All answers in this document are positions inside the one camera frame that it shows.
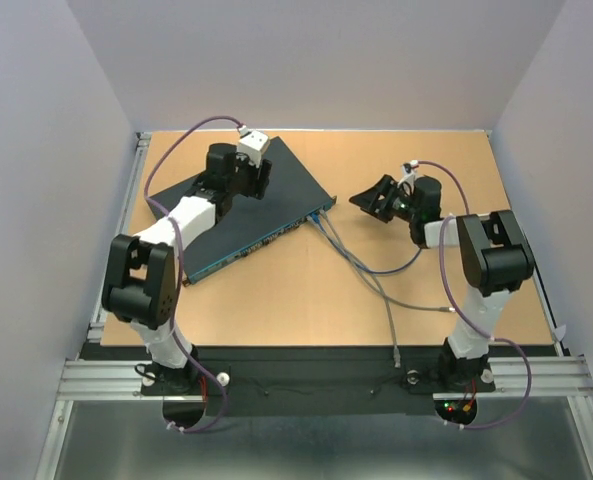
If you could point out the grey ethernet cable short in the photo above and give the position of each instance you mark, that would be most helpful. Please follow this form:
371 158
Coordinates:
369 280

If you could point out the metal sheet panel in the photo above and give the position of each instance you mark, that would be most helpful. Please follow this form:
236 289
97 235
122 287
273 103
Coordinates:
128 440

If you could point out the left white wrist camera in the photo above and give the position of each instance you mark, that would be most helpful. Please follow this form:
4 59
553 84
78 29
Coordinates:
253 144

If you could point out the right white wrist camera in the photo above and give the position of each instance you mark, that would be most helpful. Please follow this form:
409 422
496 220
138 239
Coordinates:
409 172

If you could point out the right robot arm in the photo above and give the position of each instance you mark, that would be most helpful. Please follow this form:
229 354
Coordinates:
496 259

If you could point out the aluminium front rail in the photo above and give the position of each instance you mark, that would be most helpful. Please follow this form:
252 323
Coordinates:
83 380

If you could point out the dark blue network switch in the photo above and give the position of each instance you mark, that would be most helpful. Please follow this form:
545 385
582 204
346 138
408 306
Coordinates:
292 194

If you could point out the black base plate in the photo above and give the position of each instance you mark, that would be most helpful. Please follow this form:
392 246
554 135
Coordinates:
316 381

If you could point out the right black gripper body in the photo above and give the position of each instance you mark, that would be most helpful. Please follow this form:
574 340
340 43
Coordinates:
402 206

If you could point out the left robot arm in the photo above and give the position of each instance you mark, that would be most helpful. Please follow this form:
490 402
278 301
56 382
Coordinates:
144 271

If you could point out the grey ethernet cable long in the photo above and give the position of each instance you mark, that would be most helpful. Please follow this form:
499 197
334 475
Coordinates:
379 273

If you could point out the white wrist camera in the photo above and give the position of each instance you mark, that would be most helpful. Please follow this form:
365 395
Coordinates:
253 144
409 172

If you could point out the aluminium rail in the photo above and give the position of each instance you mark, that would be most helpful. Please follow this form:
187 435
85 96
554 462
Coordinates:
83 380
98 318

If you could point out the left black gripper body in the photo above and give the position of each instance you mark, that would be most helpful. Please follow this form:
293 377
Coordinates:
243 181

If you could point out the aluminium left side rail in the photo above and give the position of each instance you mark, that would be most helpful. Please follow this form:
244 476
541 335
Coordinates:
98 318

